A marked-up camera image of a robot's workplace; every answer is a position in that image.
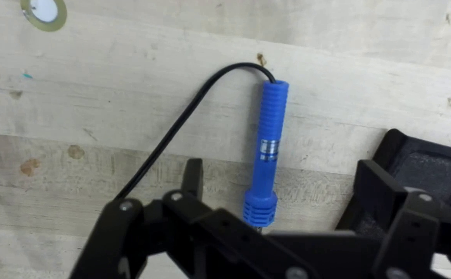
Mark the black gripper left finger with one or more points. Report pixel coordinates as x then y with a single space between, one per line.
202 241

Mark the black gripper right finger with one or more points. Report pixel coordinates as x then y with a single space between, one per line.
400 209

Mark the blue spot welding pen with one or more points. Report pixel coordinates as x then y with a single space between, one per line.
259 204

